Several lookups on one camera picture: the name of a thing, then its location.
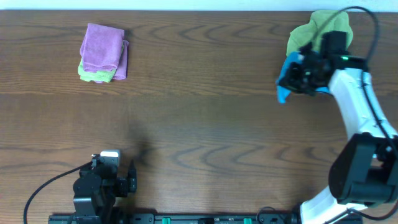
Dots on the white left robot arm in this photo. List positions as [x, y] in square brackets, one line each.
[97, 189]

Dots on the blue microfiber cloth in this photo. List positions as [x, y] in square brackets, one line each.
[289, 79]

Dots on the crumpled green microfiber cloth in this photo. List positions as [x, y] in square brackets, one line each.
[319, 23]

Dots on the folded purple cloth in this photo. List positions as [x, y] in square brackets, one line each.
[118, 74]
[101, 48]

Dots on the folded green cloth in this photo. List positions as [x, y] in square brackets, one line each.
[86, 76]

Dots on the folded purple cloth bottom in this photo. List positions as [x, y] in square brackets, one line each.
[118, 74]

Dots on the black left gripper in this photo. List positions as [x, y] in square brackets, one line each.
[123, 185]

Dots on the folded purple cloth top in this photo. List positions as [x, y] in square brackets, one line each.
[101, 48]

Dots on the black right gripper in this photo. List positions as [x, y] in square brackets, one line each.
[296, 75]

